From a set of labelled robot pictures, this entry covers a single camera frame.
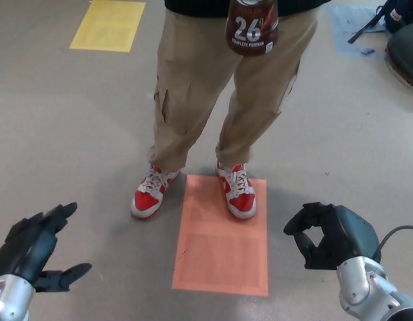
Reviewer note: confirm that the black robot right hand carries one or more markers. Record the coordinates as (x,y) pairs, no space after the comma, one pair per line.
(340,234)

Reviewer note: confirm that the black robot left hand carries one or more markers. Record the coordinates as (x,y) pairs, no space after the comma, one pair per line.
(32,247)

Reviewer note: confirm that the brown protein shake bottle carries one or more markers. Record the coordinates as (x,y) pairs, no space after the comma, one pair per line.
(251,30)

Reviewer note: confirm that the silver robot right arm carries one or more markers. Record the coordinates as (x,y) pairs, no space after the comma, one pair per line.
(367,287)

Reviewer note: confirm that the red white sneaker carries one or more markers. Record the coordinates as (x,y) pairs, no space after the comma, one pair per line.
(149,200)
(241,197)

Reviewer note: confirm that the orange paper sheet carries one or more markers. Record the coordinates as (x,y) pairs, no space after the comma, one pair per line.
(223,257)

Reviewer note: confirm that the small blue tape scrap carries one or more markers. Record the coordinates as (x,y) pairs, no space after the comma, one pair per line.
(367,51)

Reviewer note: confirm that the grey round seat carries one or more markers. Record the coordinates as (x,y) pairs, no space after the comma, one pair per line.
(405,51)

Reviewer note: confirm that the blue paper sheet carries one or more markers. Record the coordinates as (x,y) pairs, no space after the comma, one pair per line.
(350,30)

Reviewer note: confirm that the khaki cargo trousers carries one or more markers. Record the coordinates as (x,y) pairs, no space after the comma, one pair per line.
(189,83)

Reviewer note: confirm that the black backpack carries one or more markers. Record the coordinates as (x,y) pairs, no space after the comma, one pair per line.
(398,15)

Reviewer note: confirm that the yellow paper sheet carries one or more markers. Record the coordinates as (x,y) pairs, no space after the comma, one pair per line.
(105,26)

